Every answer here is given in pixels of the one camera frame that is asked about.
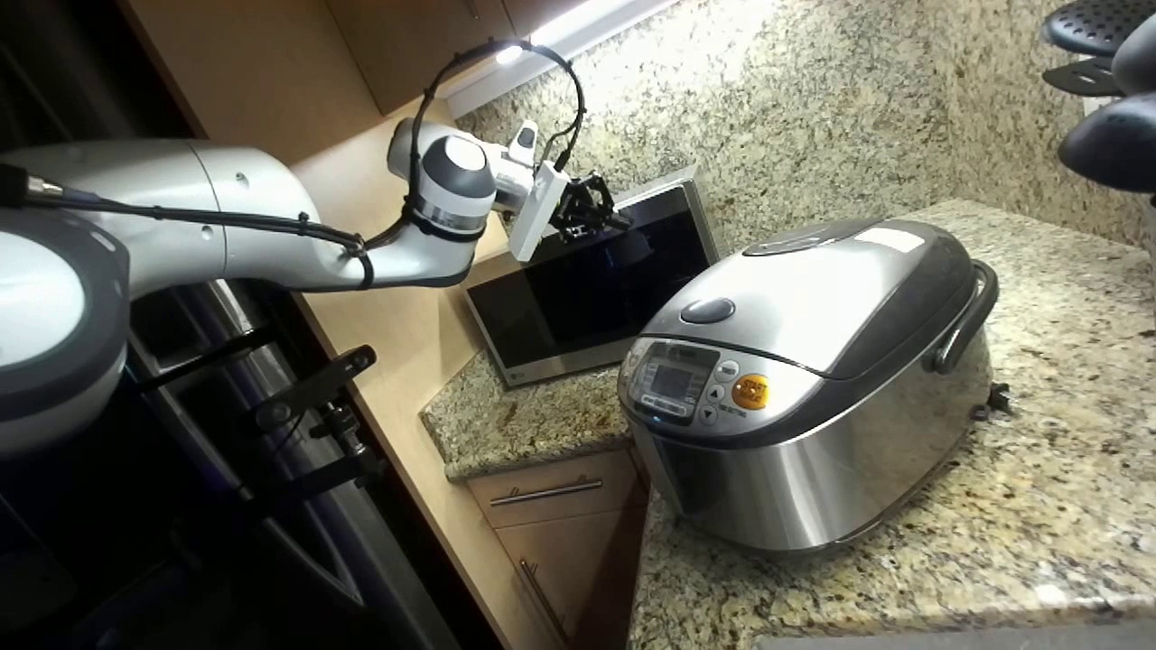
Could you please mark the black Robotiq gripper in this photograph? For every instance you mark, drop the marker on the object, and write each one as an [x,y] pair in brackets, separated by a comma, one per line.
[584,208]

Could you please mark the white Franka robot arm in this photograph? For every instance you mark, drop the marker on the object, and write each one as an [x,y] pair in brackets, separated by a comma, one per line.
[239,227]

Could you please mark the under cabinet light strip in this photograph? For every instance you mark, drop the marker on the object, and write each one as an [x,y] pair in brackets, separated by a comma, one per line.
[564,29]

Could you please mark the stainless steel rice cooker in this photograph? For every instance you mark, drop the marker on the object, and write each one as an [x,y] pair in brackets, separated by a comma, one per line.
[817,384]

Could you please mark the wooden upper cabinets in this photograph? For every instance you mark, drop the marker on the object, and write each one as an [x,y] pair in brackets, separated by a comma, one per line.
[398,38]

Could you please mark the tall wooden side panel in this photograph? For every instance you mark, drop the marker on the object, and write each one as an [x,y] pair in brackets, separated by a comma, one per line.
[383,384]

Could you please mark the wooden base cabinet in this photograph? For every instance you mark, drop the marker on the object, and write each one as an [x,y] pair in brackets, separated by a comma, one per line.
[564,544]

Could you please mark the black clamp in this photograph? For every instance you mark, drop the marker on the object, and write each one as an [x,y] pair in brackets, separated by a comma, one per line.
[311,397]

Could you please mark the black flat spatula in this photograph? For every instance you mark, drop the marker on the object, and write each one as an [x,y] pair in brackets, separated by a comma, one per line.
[1084,77]

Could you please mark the black ladle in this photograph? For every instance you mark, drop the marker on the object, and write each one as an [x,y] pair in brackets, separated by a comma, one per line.
[1107,145]

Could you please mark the black slotted spatula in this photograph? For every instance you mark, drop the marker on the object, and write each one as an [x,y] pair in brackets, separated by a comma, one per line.
[1105,21]

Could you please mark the stainless steel refrigerator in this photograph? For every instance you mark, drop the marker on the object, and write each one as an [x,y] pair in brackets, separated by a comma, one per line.
[183,544]

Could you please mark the dark rounded utensil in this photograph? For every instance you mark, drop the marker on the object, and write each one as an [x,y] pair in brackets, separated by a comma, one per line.
[1141,59]

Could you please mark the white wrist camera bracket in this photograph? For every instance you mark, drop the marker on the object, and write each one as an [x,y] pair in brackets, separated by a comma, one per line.
[535,211]

